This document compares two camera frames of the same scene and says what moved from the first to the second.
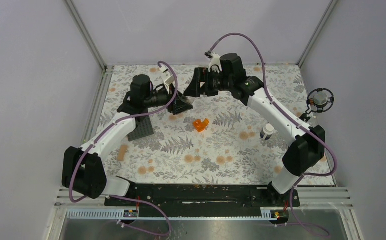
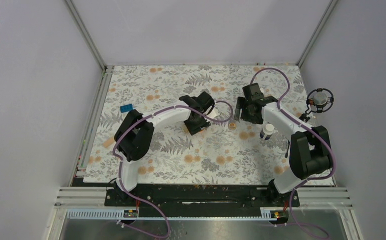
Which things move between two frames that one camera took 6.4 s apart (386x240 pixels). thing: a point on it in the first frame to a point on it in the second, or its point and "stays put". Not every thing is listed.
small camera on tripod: x=319 y=101 stays put
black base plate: x=194 y=201 stays put
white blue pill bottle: x=266 y=131 stays put
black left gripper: x=178 y=105 to x=193 y=129
